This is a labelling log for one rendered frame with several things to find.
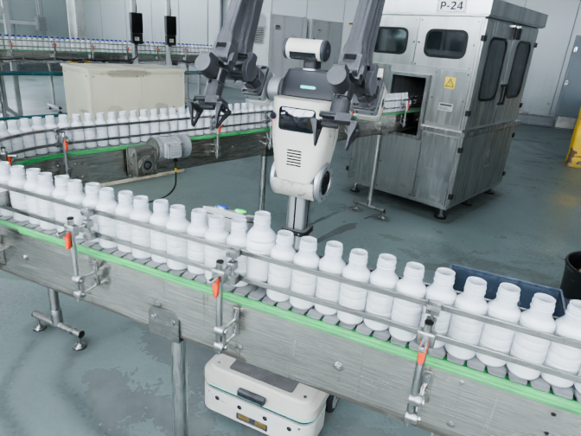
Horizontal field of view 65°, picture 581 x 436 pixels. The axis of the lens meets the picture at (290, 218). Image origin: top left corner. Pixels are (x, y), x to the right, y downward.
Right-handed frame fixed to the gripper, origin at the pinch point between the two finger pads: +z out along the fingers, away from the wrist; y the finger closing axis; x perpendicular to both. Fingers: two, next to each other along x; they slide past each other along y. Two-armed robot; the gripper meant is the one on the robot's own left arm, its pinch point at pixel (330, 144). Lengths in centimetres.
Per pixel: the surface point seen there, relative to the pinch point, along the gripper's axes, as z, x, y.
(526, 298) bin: 29, 29, 62
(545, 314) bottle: 37, -30, 56
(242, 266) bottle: 41.2, -23.2, -7.1
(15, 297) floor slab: 89, 97, -200
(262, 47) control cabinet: -281, 421, -262
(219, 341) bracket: 59, -23, -8
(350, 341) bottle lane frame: 51, -23, 22
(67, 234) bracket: 44, -31, -53
